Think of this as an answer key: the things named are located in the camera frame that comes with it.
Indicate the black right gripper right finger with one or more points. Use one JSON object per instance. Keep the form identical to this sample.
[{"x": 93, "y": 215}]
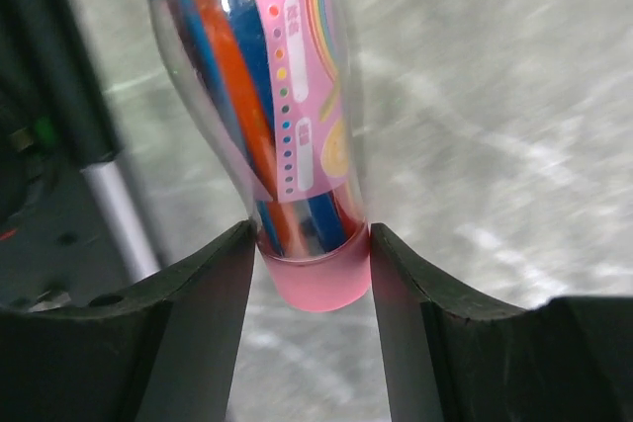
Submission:
[{"x": 452, "y": 353}]

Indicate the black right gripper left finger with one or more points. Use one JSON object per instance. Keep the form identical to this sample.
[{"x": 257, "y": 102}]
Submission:
[{"x": 163, "y": 349}]

